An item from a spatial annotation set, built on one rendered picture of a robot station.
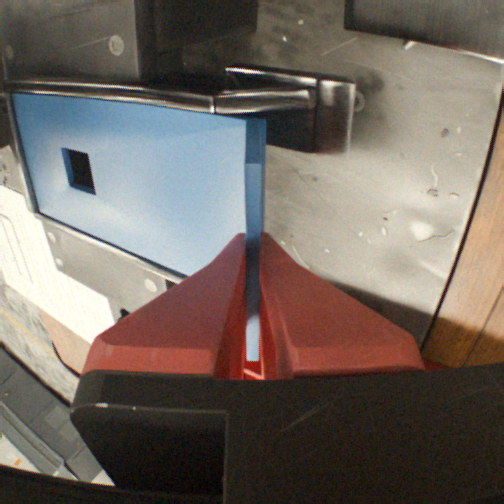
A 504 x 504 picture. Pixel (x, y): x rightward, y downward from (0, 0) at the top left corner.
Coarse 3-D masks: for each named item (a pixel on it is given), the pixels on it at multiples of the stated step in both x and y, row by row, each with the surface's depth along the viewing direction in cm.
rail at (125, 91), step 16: (16, 80) 16; (32, 80) 16; (48, 80) 15; (64, 80) 15; (80, 80) 14; (96, 80) 14; (176, 80) 13; (192, 80) 13; (208, 80) 13; (224, 80) 13; (96, 96) 14; (112, 96) 14; (128, 96) 13; (144, 96) 13; (160, 96) 13; (176, 96) 12; (192, 96) 12; (208, 96) 12; (208, 112) 12
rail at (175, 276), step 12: (36, 216) 21; (48, 216) 21; (60, 228) 20; (72, 228) 20; (84, 240) 20; (96, 240) 19; (108, 252) 19; (120, 252) 18; (132, 252) 18; (144, 264) 18; (156, 264) 18; (168, 276) 17; (180, 276) 17
